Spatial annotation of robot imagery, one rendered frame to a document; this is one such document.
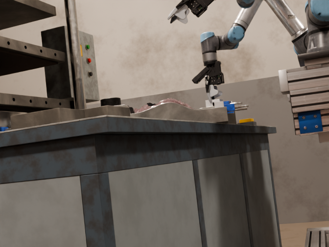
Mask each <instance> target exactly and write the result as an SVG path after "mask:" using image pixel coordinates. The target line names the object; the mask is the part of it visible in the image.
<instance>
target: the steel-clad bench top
mask: <svg viewBox="0 0 329 247"><path fill-rule="evenodd" d="M103 117H115V118H131V119H147V120H163V121H179V122H195V123H211V124H234V123H213V122H199V121H184V120H170V119H156V118H142V117H128V116H113V115H104V116H97V117H91V118H85V119H78V120H72V121H66V122H60V123H51V124H45V125H39V126H33V127H26V128H20V129H14V130H8V131H1V132H0V133H6V132H12V131H18V130H25V129H31V128H38V127H44V126H50V125H56V124H65V123H71V122H77V121H84V120H90V119H97V118H103ZM234 125H248V124H234ZM249 126H256V125H249ZM258 126H262V125H258ZM265 127H270V126H265ZM273 127H276V126H273Z"/></svg>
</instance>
